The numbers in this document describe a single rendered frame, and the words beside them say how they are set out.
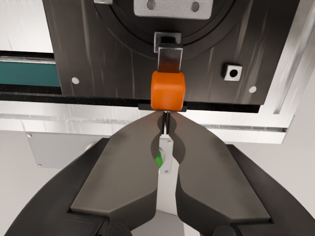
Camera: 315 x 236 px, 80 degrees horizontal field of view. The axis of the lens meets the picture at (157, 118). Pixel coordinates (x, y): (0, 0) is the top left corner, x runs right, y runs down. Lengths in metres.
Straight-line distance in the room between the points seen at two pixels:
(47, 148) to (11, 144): 0.20
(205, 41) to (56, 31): 0.15
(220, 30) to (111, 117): 0.16
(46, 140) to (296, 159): 0.48
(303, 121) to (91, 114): 0.38
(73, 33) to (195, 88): 0.14
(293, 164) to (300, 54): 0.30
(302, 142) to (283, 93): 0.21
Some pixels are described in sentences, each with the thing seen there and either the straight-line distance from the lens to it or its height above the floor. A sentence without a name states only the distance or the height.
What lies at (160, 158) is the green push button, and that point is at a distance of 0.27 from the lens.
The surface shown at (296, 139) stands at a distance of 0.47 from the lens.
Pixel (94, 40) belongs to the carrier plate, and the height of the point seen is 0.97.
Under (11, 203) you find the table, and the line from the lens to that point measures 0.67.
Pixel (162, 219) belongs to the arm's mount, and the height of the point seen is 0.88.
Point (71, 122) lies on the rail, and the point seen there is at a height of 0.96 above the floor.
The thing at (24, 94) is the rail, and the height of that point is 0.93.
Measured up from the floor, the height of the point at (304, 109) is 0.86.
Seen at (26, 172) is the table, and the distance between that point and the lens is 0.55.
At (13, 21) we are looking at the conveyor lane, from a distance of 0.32.
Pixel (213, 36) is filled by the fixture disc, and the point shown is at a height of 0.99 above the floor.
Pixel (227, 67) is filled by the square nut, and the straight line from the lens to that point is 0.21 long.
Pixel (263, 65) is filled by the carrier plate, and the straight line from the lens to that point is 0.24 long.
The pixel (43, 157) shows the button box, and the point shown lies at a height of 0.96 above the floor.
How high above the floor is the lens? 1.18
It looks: 61 degrees down
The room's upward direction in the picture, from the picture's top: 177 degrees counter-clockwise
